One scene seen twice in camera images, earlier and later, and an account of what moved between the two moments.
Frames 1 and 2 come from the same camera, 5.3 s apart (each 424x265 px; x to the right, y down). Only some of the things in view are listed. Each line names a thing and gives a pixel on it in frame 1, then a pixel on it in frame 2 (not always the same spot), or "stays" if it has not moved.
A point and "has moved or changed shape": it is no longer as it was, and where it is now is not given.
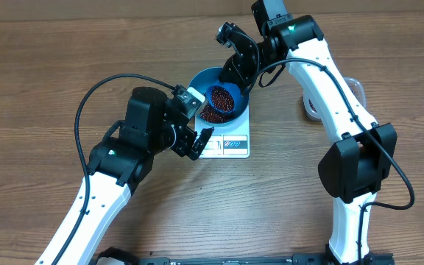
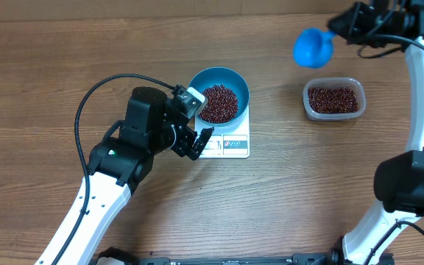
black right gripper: (243, 80) to (355, 22)
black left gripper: (184, 148) stays
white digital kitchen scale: (230, 141) stays
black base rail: (112, 256) stays
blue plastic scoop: (224, 96) has moved or changed shape
